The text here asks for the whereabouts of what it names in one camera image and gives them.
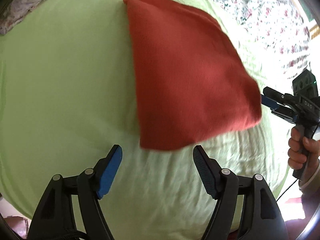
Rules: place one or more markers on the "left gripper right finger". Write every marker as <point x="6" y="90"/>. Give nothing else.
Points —
<point x="260" y="217"/>

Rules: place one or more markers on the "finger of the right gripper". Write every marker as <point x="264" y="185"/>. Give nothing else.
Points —
<point x="272" y="94"/>
<point x="271" y="104"/>

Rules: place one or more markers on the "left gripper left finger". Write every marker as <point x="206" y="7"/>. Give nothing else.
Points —
<point x="69" y="207"/>

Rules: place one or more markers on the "red-orange knit sweater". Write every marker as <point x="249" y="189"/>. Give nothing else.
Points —
<point x="191" y="84"/>

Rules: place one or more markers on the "person's right forearm sleeve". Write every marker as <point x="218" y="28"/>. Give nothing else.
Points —
<point x="310" y="193"/>

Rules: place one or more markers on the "person's right hand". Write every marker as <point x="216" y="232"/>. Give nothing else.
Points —
<point x="303" y="151"/>

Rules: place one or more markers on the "white floral bed cover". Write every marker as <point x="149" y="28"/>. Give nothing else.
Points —
<point x="278" y="26"/>

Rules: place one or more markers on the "light green bed sheet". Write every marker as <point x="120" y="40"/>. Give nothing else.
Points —
<point x="68" y="96"/>

